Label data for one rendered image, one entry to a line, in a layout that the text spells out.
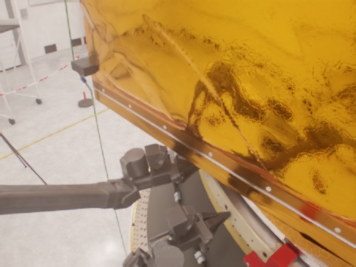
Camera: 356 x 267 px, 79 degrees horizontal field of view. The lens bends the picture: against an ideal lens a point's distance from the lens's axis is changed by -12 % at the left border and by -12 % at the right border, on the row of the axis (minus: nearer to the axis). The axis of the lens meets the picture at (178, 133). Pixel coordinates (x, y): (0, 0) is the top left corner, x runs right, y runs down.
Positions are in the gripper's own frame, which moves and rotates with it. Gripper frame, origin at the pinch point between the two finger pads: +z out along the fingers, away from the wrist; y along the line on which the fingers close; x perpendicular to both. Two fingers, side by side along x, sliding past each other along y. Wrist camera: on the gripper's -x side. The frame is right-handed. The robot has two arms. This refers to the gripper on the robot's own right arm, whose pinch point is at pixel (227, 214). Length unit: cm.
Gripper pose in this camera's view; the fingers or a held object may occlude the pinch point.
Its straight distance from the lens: 61.7
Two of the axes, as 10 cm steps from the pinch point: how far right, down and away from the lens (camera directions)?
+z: 9.0, -3.6, 2.5
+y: -4.2, -5.5, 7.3
